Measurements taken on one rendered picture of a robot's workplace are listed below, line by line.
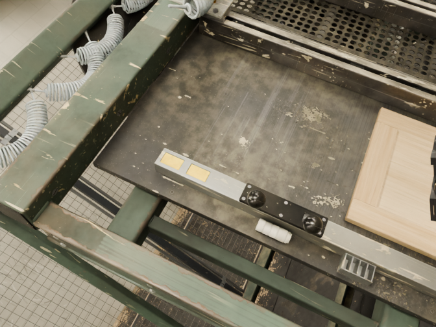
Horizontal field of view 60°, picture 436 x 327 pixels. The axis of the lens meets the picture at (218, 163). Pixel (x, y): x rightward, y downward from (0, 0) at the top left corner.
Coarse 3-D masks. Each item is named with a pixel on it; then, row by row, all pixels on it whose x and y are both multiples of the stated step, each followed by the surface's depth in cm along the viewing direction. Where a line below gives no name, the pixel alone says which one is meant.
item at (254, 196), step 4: (252, 192) 75; (256, 192) 75; (260, 192) 75; (248, 196) 75; (252, 196) 75; (256, 196) 74; (260, 196) 74; (264, 196) 75; (248, 200) 75; (252, 200) 74; (256, 200) 74; (260, 200) 74; (264, 200) 75; (248, 204) 76; (252, 204) 75; (256, 204) 74; (260, 204) 75; (256, 208) 76
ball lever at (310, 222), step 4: (304, 216) 84; (308, 216) 74; (312, 216) 73; (316, 216) 73; (304, 220) 74; (308, 220) 73; (312, 220) 73; (316, 220) 73; (320, 220) 73; (304, 224) 73; (308, 224) 73; (312, 224) 72; (316, 224) 72; (320, 224) 72; (304, 228) 74; (308, 228) 73; (312, 228) 72; (316, 228) 72; (320, 228) 73; (308, 232) 73; (312, 232) 73; (316, 232) 73
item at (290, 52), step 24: (216, 0) 112; (216, 24) 114; (240, 24) 114; (264, 24) 113; (240, 48) 117; (264, 48) 113; (288, 48) 109; (312, 48) 110; (312, 72) 112; (336, 72) 108; (360, 72) 106; (384, 72) 106; (384, 96) 108; (408, 96) 104; (432, 96) 103; (432, 120) 107
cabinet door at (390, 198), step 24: (384, 120) 104; (408, 120) 105; (384, 144) 100; (408, 144) 101; (432, 144) 101; (384, 168) 96; (408, 168) 97; (432, 168) 97; (360, 192) 92; (384, 192) 93; (408, 192) 93; (360, 216) 89; (384, 216) 89; (408, 216) 90; (408, 240) 87; (432, 240) 87
